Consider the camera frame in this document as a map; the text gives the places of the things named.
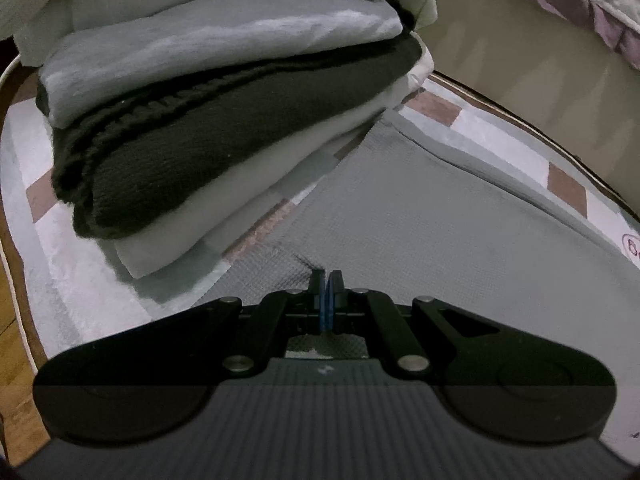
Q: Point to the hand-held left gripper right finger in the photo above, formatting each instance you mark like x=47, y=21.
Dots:
x=334, y=305

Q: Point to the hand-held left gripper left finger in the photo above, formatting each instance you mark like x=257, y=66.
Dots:
x=319, y=305

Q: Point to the grey ribbed garment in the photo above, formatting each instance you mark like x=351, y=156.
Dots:
x=450, y=220

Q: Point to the checked rug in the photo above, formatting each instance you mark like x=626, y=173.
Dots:
x=75, y=280

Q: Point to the light grey folded garment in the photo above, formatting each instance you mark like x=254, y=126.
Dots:
x=200, y=45

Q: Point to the beige bed base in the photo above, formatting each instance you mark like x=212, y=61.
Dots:
x=525, y=90

